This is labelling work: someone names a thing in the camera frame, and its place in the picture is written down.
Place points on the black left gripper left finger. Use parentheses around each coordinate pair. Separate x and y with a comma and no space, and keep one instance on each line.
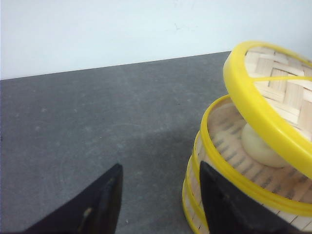
(93,211)

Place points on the bun in left basket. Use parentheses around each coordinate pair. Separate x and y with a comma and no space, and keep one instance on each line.
(259,150)

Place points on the woven bamboo steamer lid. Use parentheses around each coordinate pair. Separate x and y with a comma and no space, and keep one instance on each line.
(272,88)

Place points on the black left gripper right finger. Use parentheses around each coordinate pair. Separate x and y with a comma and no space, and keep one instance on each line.
(230,211)

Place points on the bamboo steamer basket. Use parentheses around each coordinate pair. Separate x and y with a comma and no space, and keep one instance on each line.
(194,211)
(218,142)

